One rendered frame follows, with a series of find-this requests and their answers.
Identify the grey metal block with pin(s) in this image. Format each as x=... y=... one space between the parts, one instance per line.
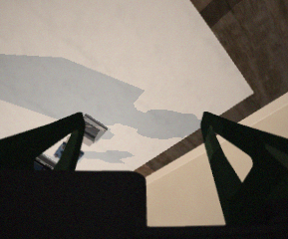
x=89 y=137

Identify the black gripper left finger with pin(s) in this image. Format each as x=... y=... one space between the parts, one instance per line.
x=20 y=150

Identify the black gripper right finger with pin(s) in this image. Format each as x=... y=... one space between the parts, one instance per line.
x=266 y=180

